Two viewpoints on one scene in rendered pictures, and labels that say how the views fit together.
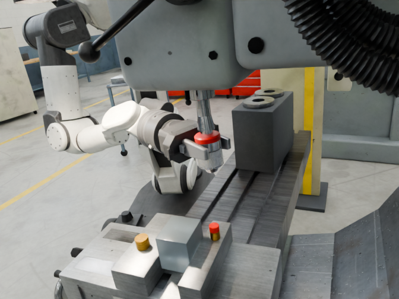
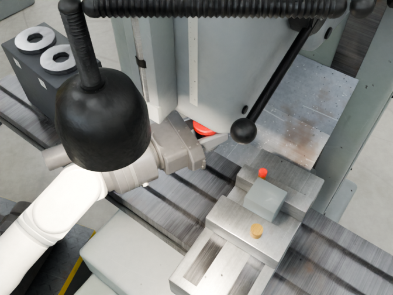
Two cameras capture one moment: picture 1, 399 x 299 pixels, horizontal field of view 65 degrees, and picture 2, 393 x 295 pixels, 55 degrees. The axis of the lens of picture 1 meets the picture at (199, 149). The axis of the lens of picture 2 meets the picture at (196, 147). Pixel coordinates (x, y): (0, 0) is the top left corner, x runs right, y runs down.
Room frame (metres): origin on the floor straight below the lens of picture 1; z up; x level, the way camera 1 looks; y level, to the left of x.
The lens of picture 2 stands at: (0.46, 0.41, 1.71)
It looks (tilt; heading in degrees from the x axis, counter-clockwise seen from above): 53 degrees down; 280
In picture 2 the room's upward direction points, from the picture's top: straight up
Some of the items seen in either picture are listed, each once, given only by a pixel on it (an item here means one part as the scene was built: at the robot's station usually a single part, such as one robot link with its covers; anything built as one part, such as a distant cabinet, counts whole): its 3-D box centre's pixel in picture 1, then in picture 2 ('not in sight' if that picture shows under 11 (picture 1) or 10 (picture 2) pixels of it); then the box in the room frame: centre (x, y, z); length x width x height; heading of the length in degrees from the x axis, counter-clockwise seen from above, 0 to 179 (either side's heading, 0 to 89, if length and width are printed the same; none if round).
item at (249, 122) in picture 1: (265, 127); (60, 81); (0.91, -0.21, 1.07); 0.22 x 0.12 x 0.20; 148
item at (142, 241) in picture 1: (142, 241); (256, 231); (0.41, 0.11, 1.08); 0.02 x 0.02 x 0.02
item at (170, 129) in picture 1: (177, 137); (157, 151); (0.60, 0.04, 1.19); 0.13 x 0.12 x 0.10; 128
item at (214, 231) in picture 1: (214, 231); (262, 174); (0.41, -0.01, 1.09); 0.02 x 0.02 x 0.03
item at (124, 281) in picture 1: (153, 249); (247, 230); (0.42, 0.10, 1.06); 0.15 x 0.06 x 0.04; 156
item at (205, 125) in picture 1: (202, 103); not in sight; (0.52, -0.02, 1.27); 0.03 x 0.03 x 0.11
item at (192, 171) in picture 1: (175, 174); not in sight; (1.42, 0.14, 0.68); 0.21 x 0.20 x 0.13; 170
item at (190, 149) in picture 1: (193, 151); (213, 143); (0.51, 0.01, 1.19); 0.06 x 0.02 x 0.03; 38
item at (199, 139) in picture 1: (207, 136); (206, 123); (0.52, -0.02, 1.21); 0.05 x 0.05 x 0.01
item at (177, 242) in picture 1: (181, 243); (264, 202); (0.40, 0.05, 1.08); 0.06 x 0.05 x 0.06; 156
